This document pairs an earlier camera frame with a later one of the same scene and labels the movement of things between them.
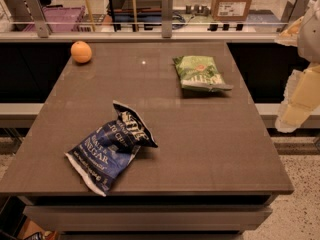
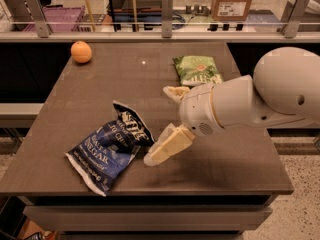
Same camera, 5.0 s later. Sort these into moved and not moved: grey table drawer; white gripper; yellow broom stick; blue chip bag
Moved: white gripper
Not moved: grey table drawer; blue chip bag; yellow broom stick
